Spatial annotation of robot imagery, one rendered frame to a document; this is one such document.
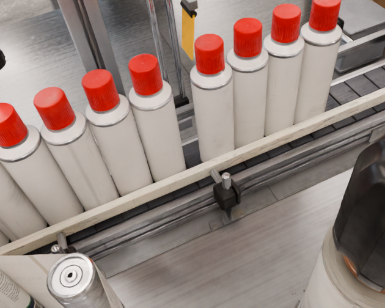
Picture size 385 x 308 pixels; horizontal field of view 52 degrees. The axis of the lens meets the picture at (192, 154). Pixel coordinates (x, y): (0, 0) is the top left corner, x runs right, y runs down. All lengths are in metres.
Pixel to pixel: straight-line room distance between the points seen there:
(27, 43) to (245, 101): 0.64
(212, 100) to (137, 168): 0.13
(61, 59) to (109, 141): 0.49
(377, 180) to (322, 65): 0.34
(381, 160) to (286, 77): 0.32
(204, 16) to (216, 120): 0.51
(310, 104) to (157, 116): 0.24
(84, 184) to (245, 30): 0.26
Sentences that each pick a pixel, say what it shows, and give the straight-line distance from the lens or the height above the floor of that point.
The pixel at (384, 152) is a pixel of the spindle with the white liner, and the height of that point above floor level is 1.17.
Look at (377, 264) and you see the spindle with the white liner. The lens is 0.26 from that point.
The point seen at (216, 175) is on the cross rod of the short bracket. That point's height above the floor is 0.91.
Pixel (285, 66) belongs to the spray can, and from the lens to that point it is 0.52.
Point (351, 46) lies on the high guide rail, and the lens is 0.67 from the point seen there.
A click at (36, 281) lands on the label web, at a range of 0.41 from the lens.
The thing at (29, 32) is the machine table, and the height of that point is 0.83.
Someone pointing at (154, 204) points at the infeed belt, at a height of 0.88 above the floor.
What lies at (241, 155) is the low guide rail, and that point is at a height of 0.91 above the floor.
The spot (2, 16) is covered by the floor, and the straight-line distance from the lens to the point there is 3.04.
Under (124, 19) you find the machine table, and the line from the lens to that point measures 1.01.
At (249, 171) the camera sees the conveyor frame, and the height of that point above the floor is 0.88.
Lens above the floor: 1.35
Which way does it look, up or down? 51 degrees down
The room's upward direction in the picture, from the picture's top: 9 degrees counter-clockwise
